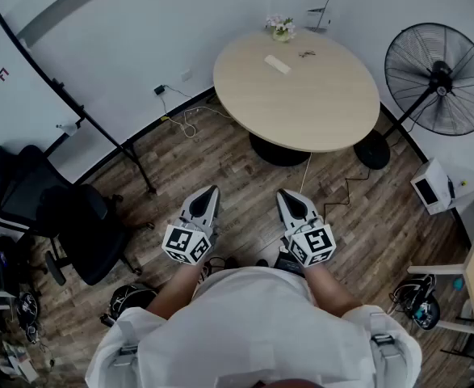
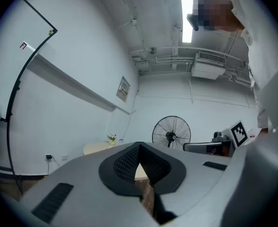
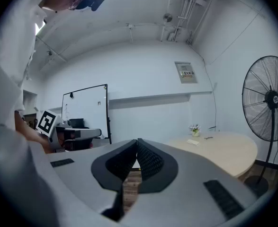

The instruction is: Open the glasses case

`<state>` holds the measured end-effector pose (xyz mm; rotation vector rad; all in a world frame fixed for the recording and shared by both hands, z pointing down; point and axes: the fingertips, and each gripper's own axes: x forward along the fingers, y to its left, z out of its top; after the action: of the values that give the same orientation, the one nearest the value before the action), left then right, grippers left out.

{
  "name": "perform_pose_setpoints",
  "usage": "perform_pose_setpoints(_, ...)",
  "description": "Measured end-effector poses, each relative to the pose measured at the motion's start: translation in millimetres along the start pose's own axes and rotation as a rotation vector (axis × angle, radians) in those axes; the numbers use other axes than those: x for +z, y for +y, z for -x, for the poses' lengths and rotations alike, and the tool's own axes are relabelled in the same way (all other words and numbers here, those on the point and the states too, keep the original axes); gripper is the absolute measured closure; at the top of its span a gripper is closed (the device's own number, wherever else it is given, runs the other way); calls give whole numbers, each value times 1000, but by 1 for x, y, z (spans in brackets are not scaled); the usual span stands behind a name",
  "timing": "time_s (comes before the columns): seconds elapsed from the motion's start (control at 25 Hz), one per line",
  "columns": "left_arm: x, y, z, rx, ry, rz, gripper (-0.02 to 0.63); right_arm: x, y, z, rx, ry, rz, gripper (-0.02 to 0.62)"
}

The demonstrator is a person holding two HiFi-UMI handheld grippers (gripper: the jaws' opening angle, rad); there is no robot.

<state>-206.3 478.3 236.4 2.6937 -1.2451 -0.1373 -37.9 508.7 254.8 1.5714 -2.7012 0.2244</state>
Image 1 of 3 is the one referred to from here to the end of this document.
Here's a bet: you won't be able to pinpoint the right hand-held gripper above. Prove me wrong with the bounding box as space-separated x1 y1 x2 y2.
275 189 338 268

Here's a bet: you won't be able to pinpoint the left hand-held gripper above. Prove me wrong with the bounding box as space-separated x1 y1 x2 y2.
161 185 221 265

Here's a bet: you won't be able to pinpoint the person's right forearm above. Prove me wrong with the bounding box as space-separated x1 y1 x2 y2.
302 264 363 319

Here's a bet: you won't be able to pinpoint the person's left forearm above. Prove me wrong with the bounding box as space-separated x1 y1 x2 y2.
145 259 205 321

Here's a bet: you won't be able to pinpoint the small black box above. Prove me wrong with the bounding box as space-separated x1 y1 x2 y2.
274 252 305 277

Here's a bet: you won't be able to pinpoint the round wooden table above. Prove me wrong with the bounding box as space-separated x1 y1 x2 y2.
212 28 382 167

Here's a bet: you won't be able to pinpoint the black headset rig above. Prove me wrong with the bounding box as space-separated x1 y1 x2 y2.
100 284 160 328
389 273 443 331

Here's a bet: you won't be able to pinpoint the black office chair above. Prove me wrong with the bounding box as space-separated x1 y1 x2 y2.
0 144 143 287

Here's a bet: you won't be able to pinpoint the person's white shirt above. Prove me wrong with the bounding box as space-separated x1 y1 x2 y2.
85 267 423 388

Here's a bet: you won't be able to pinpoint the white box appliance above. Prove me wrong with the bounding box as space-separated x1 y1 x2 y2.
409 158 458 217

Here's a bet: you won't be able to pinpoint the potted pink flowers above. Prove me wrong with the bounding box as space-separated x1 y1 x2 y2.
265 13 297 43

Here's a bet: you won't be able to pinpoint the black standing fan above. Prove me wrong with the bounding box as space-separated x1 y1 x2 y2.
353 22 474 171

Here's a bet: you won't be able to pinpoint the whiteboard on black stand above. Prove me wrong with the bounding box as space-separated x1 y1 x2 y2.
0 2 157 196

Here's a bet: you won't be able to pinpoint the thin white cable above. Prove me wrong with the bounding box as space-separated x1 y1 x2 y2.
300 154 313 194

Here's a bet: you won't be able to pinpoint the black floor cable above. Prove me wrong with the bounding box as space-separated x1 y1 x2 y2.
323 167 373 221

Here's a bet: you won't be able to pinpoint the white floor cable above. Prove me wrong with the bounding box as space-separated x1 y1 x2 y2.
182 107 232 139

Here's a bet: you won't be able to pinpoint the grey shoulder strap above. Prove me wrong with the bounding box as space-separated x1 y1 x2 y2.
111 317 141 369
367 311 404 379

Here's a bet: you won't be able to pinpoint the white wall socket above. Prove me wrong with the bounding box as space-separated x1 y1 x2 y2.
305 6 330 32

